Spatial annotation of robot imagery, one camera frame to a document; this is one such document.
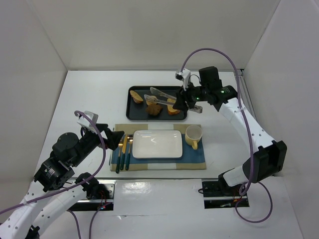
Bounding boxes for herb toast bread slice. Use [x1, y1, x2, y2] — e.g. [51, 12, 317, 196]
[167, 98, 180, 115]

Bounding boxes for yellow ceramic mug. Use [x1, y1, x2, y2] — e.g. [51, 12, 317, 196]
[185, 125, 202, 150]

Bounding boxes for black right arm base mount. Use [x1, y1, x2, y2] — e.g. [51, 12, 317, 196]
[198, 180, 249, 209]

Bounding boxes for dark brown bread chunk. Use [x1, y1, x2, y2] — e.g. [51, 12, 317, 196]
[146, 104, 162, 116]

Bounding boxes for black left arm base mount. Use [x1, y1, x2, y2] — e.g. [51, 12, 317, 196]
[69, 180, 115, 212]

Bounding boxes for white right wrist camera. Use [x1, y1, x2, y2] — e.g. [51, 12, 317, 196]
[175, 69, 191, 91]

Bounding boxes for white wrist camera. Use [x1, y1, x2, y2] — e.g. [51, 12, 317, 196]
[175, 69, 191, 91]
[77, 111, 98, 133]

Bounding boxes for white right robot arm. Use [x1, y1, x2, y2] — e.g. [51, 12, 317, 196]
[173, 67, 287, 190]

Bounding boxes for aluminium frame rail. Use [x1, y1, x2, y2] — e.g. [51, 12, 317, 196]
[237, 69, 256, 118]

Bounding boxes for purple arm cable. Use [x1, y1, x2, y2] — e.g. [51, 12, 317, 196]
[0, 110, 107, 239]
[180, 48, 273, 222]

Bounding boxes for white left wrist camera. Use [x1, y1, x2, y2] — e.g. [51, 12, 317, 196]
[77, 111, 98, 133]

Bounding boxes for blue beige cloth placemat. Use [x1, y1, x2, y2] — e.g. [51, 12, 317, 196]
[115, 123, 206, 171]

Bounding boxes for gold spoon green handle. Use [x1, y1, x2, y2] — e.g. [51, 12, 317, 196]
[116, 138, 124, 174]

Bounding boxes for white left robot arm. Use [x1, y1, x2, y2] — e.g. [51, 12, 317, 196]
[0, 124, 124, 239]

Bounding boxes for sliced baguette bread piece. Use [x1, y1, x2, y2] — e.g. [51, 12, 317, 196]
[130, 90, 144, 104]

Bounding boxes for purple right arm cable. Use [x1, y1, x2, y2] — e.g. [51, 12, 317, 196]
[180, 48, 273, 222]

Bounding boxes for white rectangular plate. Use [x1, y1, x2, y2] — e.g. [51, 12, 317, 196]
[133, 130, 183, 159]

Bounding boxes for gold knife green handle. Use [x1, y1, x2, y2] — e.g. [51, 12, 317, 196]
[120, 134, 128, 170]

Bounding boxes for metal kitchen tongs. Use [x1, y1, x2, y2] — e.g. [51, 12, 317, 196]
[144, 87, 203, 113]

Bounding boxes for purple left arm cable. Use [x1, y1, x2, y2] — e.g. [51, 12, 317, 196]
[0, 110, 107, 239]

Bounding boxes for gold fork green handle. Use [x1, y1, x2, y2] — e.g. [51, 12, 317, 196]
[125, 134, 133, 171]

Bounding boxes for black baking tray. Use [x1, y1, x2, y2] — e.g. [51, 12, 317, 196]
[126, 86, 187, 121]

